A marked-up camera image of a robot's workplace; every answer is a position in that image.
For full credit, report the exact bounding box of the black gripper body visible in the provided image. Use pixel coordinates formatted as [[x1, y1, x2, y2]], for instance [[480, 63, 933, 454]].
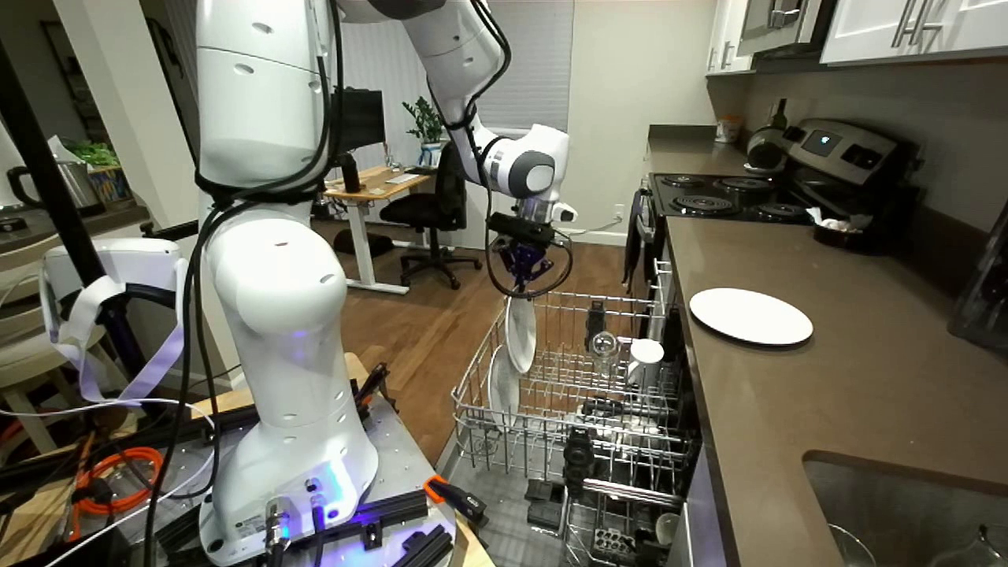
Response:
[[502, 229, 562, 285]]

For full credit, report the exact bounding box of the white plate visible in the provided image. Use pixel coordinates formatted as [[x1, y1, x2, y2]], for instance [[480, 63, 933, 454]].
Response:
[[481, 348, 527, 434], [502, 295, 541, 379], [685, 285, 819, 350]]

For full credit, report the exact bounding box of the built-in dishwasher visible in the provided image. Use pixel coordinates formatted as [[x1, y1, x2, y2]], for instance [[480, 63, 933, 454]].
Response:
[[439, 256, 737, 567]]

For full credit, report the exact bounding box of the lower dishwasher rack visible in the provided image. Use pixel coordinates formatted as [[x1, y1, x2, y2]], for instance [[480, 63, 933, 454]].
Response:
[[515, 421, 706, 567]]

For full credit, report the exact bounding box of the clear drinking glass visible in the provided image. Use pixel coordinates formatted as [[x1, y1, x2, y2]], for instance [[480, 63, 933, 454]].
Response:
[[582, 328, 624, 366]]

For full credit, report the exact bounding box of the black office chair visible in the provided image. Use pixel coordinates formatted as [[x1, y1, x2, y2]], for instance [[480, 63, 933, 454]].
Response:
[[378, 140, 484, 292]]

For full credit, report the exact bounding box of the white cup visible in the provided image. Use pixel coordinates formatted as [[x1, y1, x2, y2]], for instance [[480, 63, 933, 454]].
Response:
[[624, 336, 670, 390]]

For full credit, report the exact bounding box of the green potted plant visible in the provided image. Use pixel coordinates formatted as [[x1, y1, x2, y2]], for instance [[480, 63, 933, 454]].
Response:
[[399, 94, 452, 175]]

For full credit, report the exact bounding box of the wooden desk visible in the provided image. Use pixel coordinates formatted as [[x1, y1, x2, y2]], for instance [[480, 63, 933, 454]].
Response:
[[319, 164, 439, 301]]

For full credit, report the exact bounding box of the light wooden board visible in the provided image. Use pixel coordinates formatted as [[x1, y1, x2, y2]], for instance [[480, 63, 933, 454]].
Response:
[[185, 350, 370, 421]]

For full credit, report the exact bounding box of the grey robot mounting table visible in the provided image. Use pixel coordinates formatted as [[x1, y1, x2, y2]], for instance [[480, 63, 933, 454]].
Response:
[[136, 357, 496, 567]]

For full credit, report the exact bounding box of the grey window blind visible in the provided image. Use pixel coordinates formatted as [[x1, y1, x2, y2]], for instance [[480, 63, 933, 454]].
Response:
[[477, 0, 579, 136]]

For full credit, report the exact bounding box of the black stainless stove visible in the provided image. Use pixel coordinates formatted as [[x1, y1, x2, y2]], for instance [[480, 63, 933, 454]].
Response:
[[624, 117, 926, 292]]

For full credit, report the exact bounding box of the black computer monitor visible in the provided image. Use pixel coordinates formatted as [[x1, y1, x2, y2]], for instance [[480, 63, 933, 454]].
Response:
[[330, 90, 386, 175]]

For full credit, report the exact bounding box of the black clamp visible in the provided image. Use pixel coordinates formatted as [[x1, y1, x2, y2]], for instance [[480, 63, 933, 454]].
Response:
[[348, 487, 433, 535]]

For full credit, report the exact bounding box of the dark kettle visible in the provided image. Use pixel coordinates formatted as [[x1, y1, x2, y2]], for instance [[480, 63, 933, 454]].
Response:
[[740, 98, 805, 178]]

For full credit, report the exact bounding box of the white upper cabinet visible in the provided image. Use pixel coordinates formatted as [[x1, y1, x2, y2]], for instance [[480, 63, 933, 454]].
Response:
[[701, 0, 755, 78], [817, 0, 1008, 69]]

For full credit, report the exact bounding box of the black tray with items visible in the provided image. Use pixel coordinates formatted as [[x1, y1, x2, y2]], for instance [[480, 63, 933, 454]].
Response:
[[802, 202, 898, 256]]

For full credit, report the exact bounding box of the stainless kitchen sink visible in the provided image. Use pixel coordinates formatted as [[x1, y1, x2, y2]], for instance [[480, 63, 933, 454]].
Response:
[[801, 452, 1008, 567]]

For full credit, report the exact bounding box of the black pole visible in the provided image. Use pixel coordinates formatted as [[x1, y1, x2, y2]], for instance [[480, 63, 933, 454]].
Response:
[[0, 42, 144, 385]]

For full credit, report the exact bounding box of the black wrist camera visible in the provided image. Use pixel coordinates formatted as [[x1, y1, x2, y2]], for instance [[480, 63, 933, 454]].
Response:
[[484, 212, 562, 253]]

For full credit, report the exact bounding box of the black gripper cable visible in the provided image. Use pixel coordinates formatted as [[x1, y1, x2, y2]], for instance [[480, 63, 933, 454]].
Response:
[[460, 0, 579, 304]]

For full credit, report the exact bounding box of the grey wire dishwasher rack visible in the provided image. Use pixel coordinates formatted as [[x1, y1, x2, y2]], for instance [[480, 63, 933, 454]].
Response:
[[448, 287, 701, 497]]

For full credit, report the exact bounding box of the orange handled tool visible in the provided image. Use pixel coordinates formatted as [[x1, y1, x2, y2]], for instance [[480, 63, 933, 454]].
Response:
[[423, 474, 490, 528]]

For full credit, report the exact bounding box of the black base cable bundle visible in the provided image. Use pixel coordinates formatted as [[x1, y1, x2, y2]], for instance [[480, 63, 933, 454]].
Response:
[[139, 0, 352, 567]]

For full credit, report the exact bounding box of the white strap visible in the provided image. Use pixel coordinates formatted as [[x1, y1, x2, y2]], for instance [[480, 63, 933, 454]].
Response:
[[39, 270, 193, 414]]

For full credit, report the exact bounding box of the orange cable coil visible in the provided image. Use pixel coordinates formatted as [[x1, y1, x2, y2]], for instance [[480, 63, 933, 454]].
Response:
[[63, 444, 172, 524]]

